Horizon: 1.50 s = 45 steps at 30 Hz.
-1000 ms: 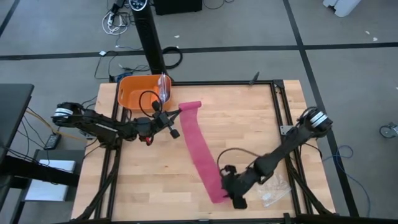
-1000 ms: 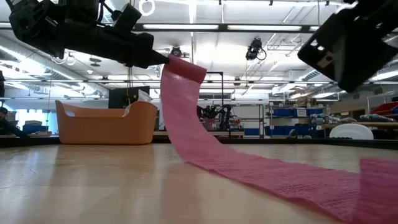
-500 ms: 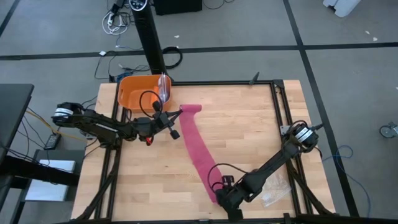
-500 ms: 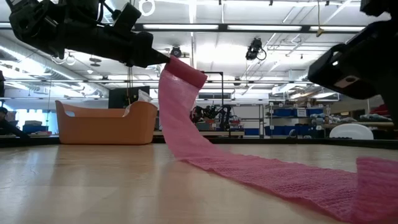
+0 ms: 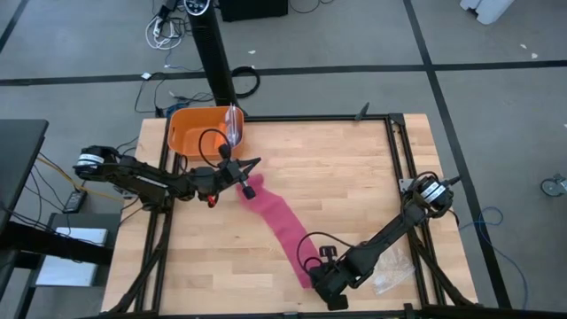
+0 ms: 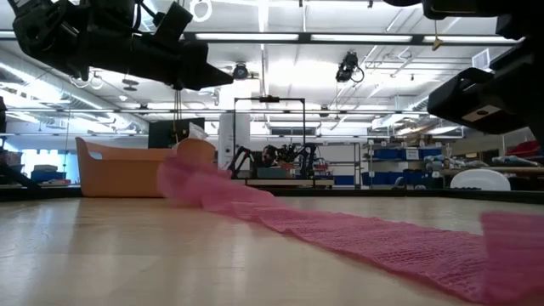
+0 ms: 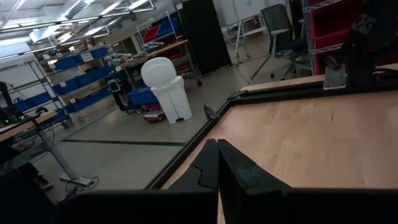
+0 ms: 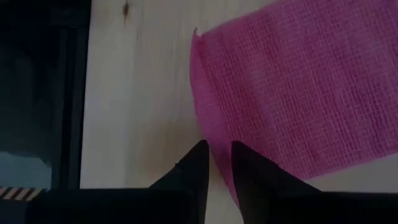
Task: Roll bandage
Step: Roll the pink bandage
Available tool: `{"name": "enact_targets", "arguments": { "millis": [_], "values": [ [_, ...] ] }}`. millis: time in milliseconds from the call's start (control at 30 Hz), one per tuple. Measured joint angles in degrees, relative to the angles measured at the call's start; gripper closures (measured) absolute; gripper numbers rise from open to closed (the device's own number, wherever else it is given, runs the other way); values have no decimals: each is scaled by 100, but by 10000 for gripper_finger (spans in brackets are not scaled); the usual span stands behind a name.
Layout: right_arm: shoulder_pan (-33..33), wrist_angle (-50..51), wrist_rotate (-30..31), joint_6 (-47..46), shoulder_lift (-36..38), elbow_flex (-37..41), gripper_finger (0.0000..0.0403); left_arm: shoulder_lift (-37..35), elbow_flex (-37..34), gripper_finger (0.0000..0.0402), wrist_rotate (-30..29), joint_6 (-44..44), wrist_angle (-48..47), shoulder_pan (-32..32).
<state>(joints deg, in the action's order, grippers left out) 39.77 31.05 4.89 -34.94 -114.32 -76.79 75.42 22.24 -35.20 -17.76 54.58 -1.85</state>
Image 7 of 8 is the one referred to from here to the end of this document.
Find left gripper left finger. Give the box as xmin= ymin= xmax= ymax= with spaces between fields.
xmin=169 ymin=138 xmax=220 ymax=190

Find black aluminium table frame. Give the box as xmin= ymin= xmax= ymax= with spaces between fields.
xmin=144 ymin=71 xmax=398 ymax=190

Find white pedal trash can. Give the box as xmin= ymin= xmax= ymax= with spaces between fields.
xmin=140 ymin=57 xmax=193 ymax=125

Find black clamp handle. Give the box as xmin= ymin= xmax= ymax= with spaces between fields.
xmin=202 ymin=104 xmax=220 ymax=121

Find red white floor box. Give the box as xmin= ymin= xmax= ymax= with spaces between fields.
xmin=143 ymin=110 xmax=167 ymax=124

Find red and blue bins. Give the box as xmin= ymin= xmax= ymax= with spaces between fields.
xmin=142 ymin=17 xmax=183 ymax=44

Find wooden desk with cables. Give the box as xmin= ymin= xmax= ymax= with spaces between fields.
xmin=0 ymin=110 xmax=94 ymax=187

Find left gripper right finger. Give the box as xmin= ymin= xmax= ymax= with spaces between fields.
xmin=217 ymin=139 xmax=292 ymax=191

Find grey office chair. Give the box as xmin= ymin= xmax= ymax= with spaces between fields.
xmin=260 ymin=3 xmax=313 ymax=81

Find white board stand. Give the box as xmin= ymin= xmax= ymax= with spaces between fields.
xmin=222 ymin=12 xmax=271 ymax=67

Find black cart with screen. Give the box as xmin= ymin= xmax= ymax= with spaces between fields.
xmin=107 ymin=77 xmax=131 ymax=114

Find red bin shelf rack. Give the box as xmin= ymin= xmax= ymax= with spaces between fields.
xmin=302 ymin=0 xmax=398 ymax=76

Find wooden workbench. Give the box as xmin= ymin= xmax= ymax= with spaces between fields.
xmin=119 ymin=39 xmax=203 ymax=87

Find blue cart bin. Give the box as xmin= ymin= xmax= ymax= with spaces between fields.
xmin=127 ymin=86 xmax=159 ymax=106

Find blue bin shelf rack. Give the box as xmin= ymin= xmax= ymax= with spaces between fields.
xmin=32 ymin=45 xmax=114 ymax=114

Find black partition panel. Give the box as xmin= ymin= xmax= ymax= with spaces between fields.
xmin=178 ymin=0 xmax=233 ymax=78

